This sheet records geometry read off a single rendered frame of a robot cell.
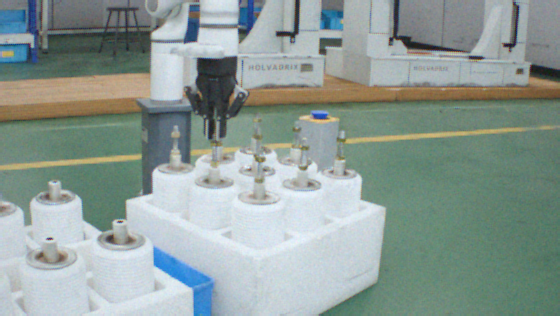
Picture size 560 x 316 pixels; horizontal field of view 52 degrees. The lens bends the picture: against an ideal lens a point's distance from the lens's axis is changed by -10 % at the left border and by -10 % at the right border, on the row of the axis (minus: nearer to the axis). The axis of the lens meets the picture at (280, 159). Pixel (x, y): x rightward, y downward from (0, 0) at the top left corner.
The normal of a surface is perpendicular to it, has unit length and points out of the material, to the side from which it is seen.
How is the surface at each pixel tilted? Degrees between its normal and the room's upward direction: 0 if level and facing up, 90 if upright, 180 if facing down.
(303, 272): 90
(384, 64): 90
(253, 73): 90
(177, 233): 90
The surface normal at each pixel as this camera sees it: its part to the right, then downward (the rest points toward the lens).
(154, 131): -0.33, 0.25
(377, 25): 0.43, 0.25
